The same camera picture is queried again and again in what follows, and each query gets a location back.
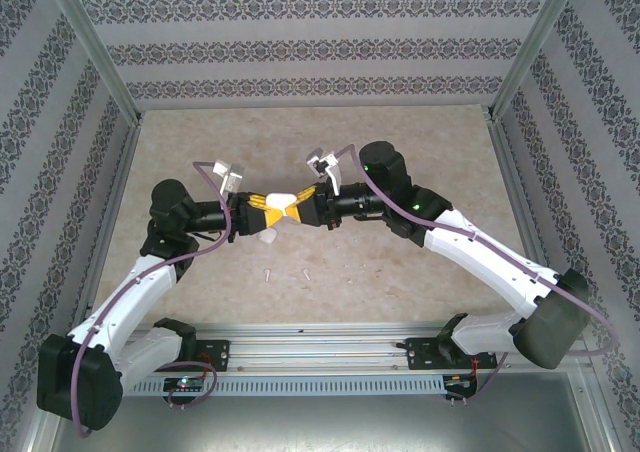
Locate white earbud charging case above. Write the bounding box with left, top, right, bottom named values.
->
left=257, top=191, right=297, bottom=246

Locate black electronic device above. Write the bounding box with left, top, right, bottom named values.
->
left=124, top=321, right=509, bottom=374

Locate grey sheet metal tray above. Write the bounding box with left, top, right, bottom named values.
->
left=47, top=371, right=624, bottom=452

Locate aluminium side frame bar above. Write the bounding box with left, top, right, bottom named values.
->
left=72, top=116, right=144, bottom=326
left=485, top=114, right=556, bottom=273

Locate short purple cable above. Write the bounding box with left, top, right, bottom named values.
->
left=462, top=350, right=510, bottom=404
left=167, top=360, right=219, bottom=409

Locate white slotted cable duct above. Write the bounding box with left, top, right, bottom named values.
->
left=127, top=374, right=451, bottom=397

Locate aluminium frame post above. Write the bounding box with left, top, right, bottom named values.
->
left=489, top=0, right=586, bottom=121
left=40, top=0, right=144, bottom=123

